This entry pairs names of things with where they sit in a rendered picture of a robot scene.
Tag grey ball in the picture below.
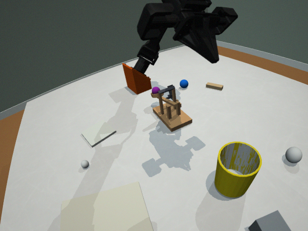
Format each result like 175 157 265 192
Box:
285 147 302 163
81 160 89 168

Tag purple ball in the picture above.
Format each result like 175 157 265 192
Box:
152 87 160 94

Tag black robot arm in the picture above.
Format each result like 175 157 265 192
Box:
132 0 212 76

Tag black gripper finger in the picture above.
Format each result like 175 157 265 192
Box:
203 15 220 63
173 14 217 64

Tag yellow open cylinder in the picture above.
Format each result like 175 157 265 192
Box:
214 141 262 199

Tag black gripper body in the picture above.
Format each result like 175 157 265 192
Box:
137 0 238 41

